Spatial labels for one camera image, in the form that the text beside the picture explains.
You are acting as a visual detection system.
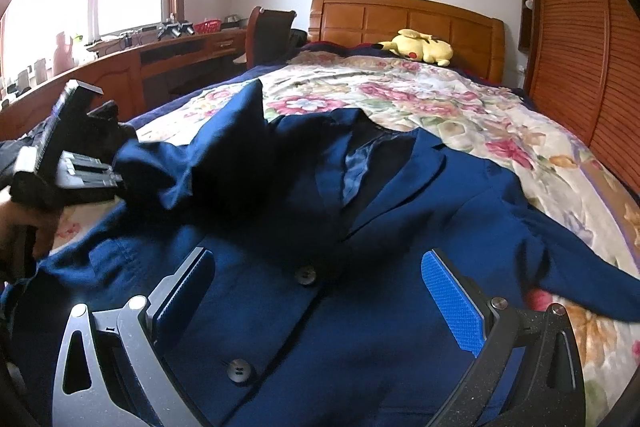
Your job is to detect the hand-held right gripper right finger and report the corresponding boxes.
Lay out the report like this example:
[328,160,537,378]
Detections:
[421,248,587,427]

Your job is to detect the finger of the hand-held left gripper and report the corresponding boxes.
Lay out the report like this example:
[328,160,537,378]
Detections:
[86,101,137,144]
[56,150,128,204]

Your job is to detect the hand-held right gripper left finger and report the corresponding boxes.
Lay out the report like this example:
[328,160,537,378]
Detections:
[51,246,217,427]

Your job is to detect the navy blue blazer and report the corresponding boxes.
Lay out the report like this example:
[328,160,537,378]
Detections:
[2,82,640,427]

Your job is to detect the person's left hand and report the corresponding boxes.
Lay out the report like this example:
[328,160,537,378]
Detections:
[0,197,57,260]

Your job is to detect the wooden desk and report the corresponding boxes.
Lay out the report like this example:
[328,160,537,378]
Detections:
[0,28,248,128]

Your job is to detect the pink bottle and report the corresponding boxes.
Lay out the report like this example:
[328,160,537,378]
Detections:
[52,31,74,76]

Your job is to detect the black and silver devices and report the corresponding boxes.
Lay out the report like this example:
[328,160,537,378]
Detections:
[156,20,196,41]

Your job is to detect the dark wooden chair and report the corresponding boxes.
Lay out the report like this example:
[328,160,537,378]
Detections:
[235,6,297,68]

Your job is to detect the floral blanket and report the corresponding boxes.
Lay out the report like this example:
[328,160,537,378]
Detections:
[47,49,640,427]

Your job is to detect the yellow plush toy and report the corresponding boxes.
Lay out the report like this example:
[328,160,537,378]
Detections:
[376,28,454,68]

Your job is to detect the wooden louvred wardrobe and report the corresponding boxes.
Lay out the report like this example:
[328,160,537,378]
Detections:
[515,0,640,202]

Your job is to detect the wooden bed headboard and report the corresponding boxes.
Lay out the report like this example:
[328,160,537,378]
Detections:
[307,0,506,84]

